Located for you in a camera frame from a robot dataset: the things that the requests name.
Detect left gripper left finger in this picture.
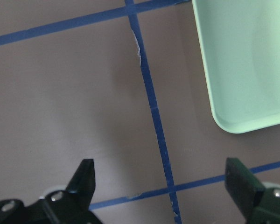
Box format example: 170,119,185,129
65,159,95,210

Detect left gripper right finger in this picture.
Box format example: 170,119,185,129
225,157,266,207

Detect mint green tray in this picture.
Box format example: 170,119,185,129
193,0,280,133

